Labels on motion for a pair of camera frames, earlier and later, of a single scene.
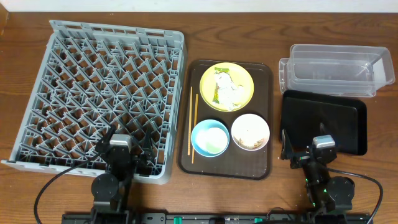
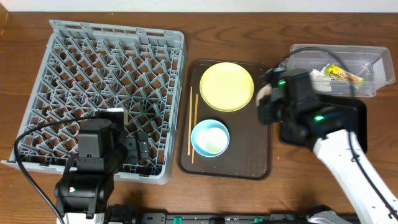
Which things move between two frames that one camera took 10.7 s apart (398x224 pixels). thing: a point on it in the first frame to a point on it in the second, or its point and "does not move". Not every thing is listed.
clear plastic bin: x=336 y=68 does not move
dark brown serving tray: x=236 y=162 does not move
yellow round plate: x=240 y=76 does not move
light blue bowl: x=210 y=138 does not move
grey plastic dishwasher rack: x=93 y=78 does not move
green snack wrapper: x=216 y=99 to x=337 y=72
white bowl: x=250 y=132 to x=266 y=89
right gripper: x=306 y=157 to x=267 y=109
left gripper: x=123 y=152 to x=141 y=147
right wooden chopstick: x=194 y=126 does not move
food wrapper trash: x=229 y=94 to x=319 y=80
